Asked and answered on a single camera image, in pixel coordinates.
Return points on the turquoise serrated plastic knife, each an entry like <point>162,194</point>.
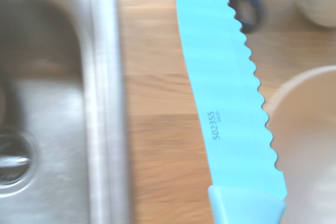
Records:
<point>223,103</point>

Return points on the stainless steel double sink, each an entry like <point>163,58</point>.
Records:
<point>99,103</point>

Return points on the sink drain strainer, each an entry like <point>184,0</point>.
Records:
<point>15,161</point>

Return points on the black mug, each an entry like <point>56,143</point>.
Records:
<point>260,6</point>

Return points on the large cream bowl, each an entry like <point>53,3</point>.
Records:
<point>309,142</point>

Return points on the white mug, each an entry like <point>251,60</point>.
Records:
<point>320,9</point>

